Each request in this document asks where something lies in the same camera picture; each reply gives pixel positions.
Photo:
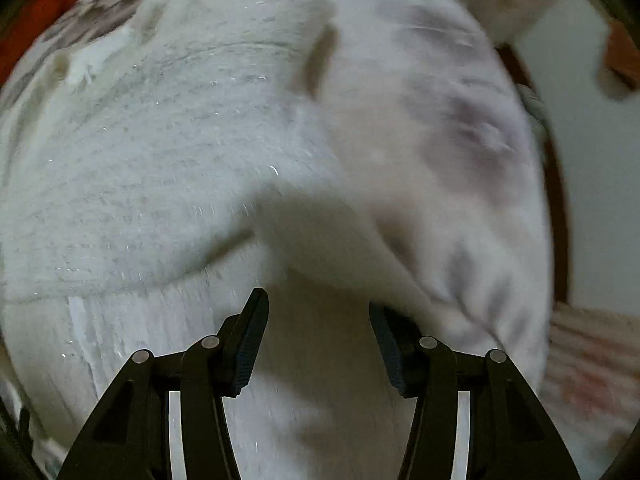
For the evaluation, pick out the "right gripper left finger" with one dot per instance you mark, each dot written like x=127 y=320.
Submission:
x=126 y=435

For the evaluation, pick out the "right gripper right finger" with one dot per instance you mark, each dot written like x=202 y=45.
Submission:
x=511 y=435

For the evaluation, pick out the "white knit cardigan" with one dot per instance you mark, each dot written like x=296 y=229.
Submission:
x=149 y=181

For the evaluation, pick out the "pink folded bedding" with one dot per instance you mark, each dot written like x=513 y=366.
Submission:
x=591 y=383

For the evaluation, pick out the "floral plush bed blanket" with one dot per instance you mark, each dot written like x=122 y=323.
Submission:
x=434 y=139

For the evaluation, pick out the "red garment on sill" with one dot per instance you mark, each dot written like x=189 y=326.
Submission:
x=621 y=60

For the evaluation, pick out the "red quilt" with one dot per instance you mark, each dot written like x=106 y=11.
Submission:
x=45 y=5

